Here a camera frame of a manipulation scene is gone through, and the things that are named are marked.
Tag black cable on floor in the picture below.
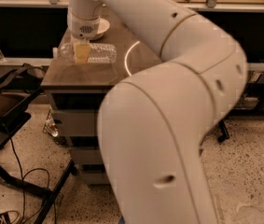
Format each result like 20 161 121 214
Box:
0 121 58 224

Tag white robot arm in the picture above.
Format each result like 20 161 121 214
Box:
68 0 247 224

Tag clear plastic water bottle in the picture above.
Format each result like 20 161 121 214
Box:
53 42 117 63

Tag bottom grey drawer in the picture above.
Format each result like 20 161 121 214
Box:
80 170 109 185

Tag top grey drawer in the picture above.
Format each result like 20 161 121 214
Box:
52 110 97 136

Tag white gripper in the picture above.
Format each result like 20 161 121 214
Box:
67 10 100 63

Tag middle grey drawer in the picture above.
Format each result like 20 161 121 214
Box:
69 147 103 165

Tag grey drawer cabinet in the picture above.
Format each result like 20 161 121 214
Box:
42 7 160 172

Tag black sneaker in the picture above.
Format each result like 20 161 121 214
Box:
0 211 21 224

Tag black chair with bag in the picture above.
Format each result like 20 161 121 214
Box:
0 63 75 224

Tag grey drawer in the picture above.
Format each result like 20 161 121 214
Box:
69 147 103 165
52 110 97 136
80 170 109 185

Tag black caster leg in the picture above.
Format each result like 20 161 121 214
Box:
217 120 229 143

